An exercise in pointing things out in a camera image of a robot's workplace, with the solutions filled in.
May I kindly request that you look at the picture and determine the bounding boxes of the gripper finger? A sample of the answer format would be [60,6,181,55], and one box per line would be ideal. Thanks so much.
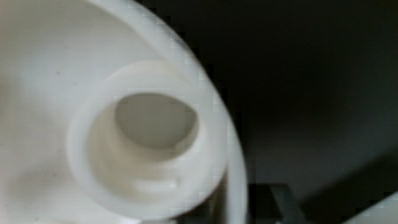
[250,184,311,224]

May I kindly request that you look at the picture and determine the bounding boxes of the white round stool seat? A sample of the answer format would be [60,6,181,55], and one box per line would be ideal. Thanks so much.
[0,0,249,224]

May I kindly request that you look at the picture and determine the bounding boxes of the white U-shaped obstacle wall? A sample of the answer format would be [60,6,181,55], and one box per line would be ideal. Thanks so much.
[345,192,398,224]

